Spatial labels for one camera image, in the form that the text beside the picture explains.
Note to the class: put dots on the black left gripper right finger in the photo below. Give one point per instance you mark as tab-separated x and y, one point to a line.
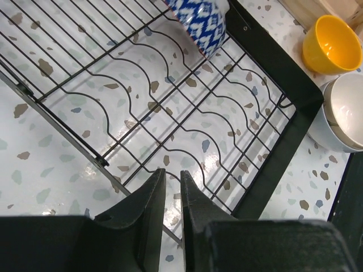
216	241

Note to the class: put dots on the black wire dish rack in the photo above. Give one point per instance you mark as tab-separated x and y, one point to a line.
97	95

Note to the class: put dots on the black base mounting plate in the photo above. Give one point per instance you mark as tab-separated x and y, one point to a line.
346	212

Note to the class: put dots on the blue zigzag pattern bowl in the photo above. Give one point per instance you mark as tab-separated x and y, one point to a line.
203	20

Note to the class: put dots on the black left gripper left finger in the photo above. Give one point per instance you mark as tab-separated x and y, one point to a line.
128	235

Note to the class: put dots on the yellow bowl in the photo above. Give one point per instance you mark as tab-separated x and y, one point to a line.
331	47

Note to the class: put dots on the white ceramic bowl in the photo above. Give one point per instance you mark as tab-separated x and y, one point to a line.
338	124

